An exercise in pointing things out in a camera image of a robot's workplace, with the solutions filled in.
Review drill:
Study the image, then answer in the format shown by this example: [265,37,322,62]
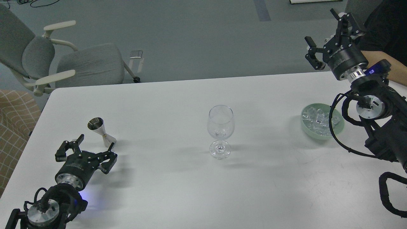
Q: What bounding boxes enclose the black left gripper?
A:
[55,134,118,191]

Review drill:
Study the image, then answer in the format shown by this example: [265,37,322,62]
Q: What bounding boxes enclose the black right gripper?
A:
[304,9,368,81]

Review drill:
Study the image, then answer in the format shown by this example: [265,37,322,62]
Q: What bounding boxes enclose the steel double jigger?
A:
[87,117,117,148]

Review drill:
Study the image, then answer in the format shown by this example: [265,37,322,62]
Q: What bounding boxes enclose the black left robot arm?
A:
[6,134,117,229]

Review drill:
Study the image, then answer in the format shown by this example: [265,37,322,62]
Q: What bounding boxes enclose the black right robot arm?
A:
[304,9,407,170]

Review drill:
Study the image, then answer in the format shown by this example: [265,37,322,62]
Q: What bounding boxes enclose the person forearm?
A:
[362,51,407,86]

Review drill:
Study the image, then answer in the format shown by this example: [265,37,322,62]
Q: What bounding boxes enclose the green ice bowl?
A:
[300,103,345,140]

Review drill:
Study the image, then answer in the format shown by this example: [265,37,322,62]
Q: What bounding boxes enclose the clear wine glass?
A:
[207,105,235,159]

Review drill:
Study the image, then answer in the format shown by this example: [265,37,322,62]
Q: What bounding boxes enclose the grey office chair right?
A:
[338,0,382,27]

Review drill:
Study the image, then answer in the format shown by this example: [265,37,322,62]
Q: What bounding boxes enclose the grey office chair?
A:
[338,0,382,27]
[0,5,141,97]

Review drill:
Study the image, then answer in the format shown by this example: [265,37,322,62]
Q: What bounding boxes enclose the person black shirt torso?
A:
[358,0,407,65]

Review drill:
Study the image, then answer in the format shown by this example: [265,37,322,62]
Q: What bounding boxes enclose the checkered beige cushion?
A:
[0,89,41,195]

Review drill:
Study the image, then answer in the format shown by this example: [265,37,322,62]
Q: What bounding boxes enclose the grey office chair left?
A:
[0,5,141,97]

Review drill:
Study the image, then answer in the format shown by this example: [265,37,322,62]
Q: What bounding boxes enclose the black floor cables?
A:
[0,0,60,9]

